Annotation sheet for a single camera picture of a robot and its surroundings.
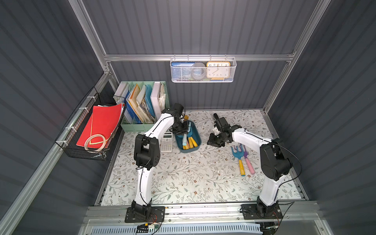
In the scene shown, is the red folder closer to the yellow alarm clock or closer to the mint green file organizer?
the mint green file organizer

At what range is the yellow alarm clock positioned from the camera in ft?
2.92

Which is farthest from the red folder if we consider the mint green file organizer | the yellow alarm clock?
the yellow alarm clock
